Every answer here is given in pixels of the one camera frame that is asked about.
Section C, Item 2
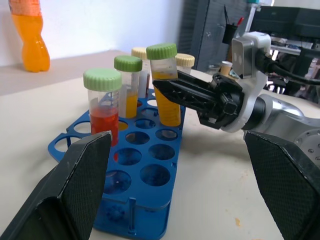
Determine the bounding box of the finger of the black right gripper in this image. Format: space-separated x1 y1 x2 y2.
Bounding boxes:
152 78 219 113
177 70 214 89

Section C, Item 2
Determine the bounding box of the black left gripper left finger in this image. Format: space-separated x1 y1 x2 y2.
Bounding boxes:
0 130 113 240

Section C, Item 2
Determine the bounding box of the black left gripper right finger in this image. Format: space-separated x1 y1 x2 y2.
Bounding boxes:
244 130 320 240

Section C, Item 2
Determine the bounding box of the yellow liquid green-capped tube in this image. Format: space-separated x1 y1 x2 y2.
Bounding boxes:
145 42 182 128
114 55 144 119

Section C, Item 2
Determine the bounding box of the cream-capped test tube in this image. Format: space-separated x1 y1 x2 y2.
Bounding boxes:
174 53 196 76
131 47 152 99

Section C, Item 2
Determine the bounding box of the blue test tube rack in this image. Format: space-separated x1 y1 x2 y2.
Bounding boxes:
47 88 187 238

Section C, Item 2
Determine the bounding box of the small paper cup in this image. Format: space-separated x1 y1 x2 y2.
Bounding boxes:
220 60 234 77

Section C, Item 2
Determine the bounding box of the dark grey cabinet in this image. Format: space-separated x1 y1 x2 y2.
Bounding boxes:
178 0 254 74

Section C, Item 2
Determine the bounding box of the black pen holder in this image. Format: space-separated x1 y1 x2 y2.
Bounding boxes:
222 23 239 45

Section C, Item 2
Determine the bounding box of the red liquid green-capped tube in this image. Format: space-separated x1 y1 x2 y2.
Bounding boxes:
83 67 123 148

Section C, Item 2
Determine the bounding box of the black monitor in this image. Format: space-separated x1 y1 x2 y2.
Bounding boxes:
250 5 320 42

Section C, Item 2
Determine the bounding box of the orange soda bottle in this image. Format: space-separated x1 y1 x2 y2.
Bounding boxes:
8 0 51 74

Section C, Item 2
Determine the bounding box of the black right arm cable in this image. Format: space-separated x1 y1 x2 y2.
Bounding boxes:
254 48 320 87

